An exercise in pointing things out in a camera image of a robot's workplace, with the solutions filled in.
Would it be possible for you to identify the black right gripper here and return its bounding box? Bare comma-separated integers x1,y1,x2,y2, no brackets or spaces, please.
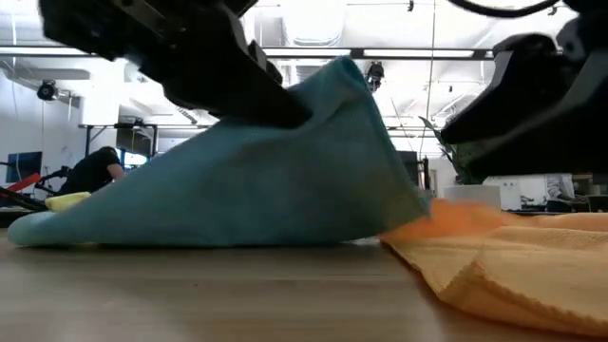
439,0,608,178

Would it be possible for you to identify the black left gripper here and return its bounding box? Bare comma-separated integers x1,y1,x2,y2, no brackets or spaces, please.
37,0,314,129

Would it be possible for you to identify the blue microfiber towel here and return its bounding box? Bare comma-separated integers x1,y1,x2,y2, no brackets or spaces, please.
7,55,431,248

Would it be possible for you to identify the orange microfiber towel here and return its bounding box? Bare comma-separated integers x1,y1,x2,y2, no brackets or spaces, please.
379,198,608,338

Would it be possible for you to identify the yellow microfiber towel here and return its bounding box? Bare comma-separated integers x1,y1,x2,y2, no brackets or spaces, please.
45,191,92,213

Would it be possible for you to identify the person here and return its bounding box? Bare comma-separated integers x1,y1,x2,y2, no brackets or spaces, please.
544,173,577,213
59,145,125,196

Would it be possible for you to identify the white plant pot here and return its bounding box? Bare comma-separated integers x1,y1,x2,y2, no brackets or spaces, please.
443,184,503,210

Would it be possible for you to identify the black metal stand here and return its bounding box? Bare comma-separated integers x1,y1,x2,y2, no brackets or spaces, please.
77,122,160,158

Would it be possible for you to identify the black computer monitor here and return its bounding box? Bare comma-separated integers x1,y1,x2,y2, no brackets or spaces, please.
5,150,45,184
397,150,420,188

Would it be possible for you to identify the red bar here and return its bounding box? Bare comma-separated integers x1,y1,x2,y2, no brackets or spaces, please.
0,171,43,194

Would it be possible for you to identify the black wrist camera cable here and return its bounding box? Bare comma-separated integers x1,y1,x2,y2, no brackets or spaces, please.
446,0,561,19

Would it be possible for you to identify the black ceiling camera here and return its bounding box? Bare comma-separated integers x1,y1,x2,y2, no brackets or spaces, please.
365,61,386,94
36,79,60,103

